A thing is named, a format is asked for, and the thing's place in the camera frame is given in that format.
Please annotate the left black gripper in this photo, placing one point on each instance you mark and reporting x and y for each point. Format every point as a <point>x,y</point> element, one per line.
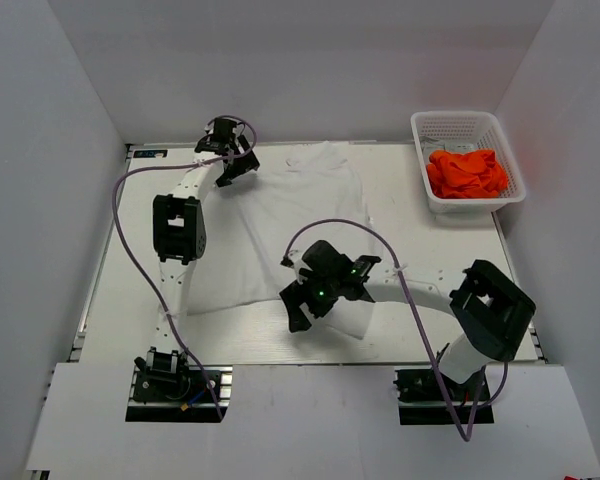
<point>247,162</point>

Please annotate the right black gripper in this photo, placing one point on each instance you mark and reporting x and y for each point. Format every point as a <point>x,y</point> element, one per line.
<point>298,293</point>

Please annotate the white t shirt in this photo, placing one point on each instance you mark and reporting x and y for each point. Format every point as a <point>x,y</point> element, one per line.
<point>293,201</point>

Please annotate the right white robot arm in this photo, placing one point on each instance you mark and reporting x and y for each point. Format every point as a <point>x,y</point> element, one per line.
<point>492,311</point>

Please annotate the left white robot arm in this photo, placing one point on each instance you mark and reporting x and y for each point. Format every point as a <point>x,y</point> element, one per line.
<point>180,238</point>

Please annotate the blue table label sticker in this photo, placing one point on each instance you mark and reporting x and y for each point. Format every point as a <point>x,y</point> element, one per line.
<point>150,153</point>

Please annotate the white plastic basket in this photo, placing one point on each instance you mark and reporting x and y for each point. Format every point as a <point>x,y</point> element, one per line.
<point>463,132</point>

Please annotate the orange t shirt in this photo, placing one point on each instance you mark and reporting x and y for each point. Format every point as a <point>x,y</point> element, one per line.
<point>473,175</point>

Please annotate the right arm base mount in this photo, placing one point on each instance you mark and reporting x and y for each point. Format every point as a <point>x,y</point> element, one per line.
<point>421,403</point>

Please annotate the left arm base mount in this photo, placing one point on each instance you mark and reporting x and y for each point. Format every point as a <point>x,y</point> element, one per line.
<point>155,401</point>

